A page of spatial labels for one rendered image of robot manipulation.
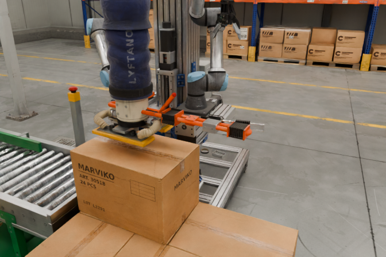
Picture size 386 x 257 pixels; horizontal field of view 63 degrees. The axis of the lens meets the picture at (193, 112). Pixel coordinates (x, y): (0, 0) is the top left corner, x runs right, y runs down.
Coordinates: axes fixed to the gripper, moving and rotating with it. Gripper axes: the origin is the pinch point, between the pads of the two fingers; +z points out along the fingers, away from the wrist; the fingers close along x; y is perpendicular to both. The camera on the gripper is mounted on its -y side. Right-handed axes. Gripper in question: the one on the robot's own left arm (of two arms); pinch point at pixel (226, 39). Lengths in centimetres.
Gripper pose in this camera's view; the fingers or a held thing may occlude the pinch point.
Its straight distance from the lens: 176.5
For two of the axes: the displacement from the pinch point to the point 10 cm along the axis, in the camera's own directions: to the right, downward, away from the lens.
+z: 0.0, 9.3, 3.6
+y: -3.8, 3.3, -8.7
